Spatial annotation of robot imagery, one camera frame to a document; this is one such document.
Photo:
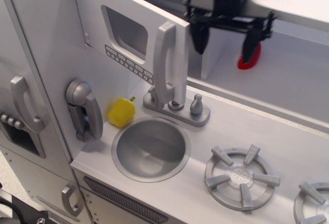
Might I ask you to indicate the grey toy wall phone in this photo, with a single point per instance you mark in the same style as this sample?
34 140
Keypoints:
84 111

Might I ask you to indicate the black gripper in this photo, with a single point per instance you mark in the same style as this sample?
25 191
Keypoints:
234 15

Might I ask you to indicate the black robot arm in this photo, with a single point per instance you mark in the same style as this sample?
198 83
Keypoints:
241 16

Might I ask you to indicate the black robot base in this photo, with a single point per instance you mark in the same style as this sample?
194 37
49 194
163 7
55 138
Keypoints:
13 210

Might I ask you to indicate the round silver sink bowl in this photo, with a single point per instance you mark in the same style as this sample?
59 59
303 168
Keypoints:
151 149

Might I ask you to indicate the grey microwave door handle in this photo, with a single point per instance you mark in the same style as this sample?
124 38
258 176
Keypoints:
165 39

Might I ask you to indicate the grey oven vent panel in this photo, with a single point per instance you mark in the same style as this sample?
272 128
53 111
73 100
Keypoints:
125 202

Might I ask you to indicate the grey toy faucet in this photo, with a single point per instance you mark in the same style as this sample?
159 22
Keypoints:
193 112

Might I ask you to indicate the red white toy apple slice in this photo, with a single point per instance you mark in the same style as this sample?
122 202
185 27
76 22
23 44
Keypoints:
239 63

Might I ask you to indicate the white toy microwave door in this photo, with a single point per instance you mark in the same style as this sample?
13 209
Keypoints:
125 31

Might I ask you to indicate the grey fridge ice dispenser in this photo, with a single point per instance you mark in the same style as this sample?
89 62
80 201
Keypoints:
18 133

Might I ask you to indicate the grey fridge door handle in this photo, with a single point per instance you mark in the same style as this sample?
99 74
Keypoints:
18 89

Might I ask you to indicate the yellow toy bell pepper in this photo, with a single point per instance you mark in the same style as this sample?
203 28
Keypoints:
122 111

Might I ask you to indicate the grey lower fridge handle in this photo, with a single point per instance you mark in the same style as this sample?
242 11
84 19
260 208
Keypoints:
71 201

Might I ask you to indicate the grey toy stove burner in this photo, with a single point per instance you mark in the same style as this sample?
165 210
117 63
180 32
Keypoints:
240 179

